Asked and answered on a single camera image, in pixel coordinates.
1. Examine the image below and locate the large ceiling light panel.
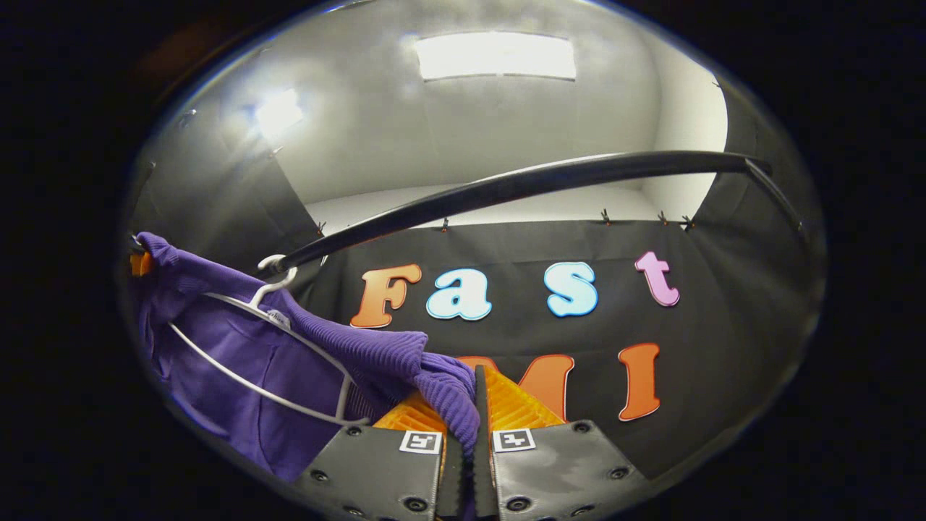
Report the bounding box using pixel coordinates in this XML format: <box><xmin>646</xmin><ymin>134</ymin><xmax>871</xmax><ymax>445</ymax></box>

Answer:
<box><xmin>415</xmin><ymin>33</ymin><xmax>578</xmax><ymax>82</ymax></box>

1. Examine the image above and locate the purple ribbed shirt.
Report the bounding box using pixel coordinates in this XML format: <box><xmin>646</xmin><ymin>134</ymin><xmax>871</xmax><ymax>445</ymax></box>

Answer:
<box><xmin>134</xmin><ymin>232</ymin><xmax>482</xmax><ymax>521</ymax></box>

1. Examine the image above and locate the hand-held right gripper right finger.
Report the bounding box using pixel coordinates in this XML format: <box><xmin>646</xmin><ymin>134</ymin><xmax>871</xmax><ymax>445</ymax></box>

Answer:
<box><xmin>473</xmin><ymin>365</ymin><xmax>653</xmax><ymax>521</ymax></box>

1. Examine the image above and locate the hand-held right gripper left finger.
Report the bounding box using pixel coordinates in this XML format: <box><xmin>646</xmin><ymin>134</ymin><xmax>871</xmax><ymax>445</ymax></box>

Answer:
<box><xmin>293</xmin><ymin>391</ymin><xmax>465</xmax><ymax>521</ymax></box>

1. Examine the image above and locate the small ceiling light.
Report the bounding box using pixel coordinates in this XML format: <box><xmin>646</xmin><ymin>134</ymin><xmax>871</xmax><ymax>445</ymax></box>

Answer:
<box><xmin>253</xmin><ymin>88</ymin><xmax>305</xmax><ymax>142</ymax></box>

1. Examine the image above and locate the black clothes rack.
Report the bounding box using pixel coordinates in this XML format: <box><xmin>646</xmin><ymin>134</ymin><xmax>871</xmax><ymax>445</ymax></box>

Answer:
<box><xmin>279</xmin><ymin>150</ymin><xmax>805</xmax><ymax>274</ymax></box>

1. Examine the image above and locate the white clothes hanger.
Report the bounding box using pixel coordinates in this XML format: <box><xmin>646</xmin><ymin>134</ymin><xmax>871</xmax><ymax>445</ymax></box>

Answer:
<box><xmin>166</xmin><ymin>253</ymin><xmax>371</xmax><ymax>428</ymax></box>

